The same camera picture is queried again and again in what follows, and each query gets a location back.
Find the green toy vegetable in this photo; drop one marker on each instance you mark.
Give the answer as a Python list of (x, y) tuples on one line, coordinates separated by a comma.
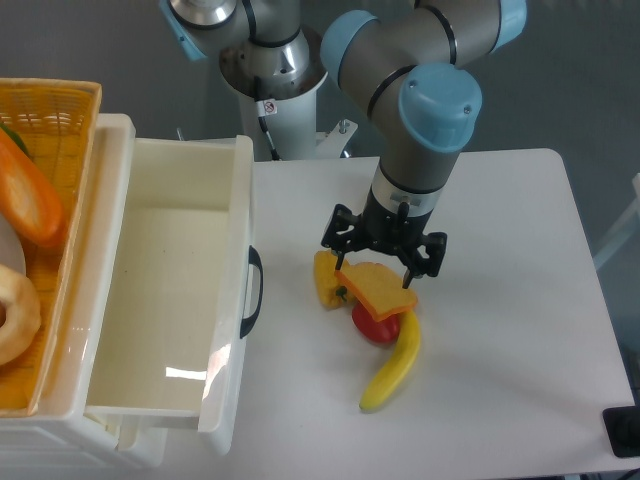
[(15, 137)]

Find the black device at edge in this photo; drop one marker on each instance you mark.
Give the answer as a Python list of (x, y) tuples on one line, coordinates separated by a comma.
[(622, 427)]

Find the white open drawer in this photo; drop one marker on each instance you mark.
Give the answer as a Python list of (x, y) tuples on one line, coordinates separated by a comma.
[(193, 203)]

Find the yellow toy bell pepper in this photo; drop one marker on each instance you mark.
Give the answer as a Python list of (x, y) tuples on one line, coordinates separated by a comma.
[(331, 292)]

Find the red toy bell pepper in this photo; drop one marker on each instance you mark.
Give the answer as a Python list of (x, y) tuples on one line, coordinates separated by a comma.
[(380, 332)]

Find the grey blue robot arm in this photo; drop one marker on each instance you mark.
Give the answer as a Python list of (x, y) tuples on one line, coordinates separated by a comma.
[(408, 77)]

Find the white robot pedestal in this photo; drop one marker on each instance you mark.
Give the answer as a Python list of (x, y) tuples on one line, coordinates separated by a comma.
[(276, 88)]

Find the white drawer cabinet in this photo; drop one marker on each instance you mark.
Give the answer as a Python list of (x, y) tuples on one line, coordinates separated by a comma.
[(96, 397)]

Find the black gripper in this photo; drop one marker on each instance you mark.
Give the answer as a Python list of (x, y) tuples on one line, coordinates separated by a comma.
[(386, 231)]

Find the white plate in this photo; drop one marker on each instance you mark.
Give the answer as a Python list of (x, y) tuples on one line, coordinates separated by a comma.
[(11, 251)]

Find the yellow woven basket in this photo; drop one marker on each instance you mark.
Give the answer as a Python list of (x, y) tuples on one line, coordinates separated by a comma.
[(56, 120)]

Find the toy bread slice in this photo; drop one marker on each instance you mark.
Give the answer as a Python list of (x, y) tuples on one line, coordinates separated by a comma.
[(378, 288)]

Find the beige toy bagel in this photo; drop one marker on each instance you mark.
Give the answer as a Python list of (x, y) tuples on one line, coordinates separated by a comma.
[(21, 304)]

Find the black drawer handle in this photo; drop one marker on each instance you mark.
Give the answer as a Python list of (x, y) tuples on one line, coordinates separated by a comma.
[(254, 292)]

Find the orange toy baguette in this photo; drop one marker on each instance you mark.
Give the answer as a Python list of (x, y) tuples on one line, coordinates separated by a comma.
[(29, 202)]

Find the yellow toy banana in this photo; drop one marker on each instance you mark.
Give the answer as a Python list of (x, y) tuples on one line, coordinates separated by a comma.
[(393, 373)]

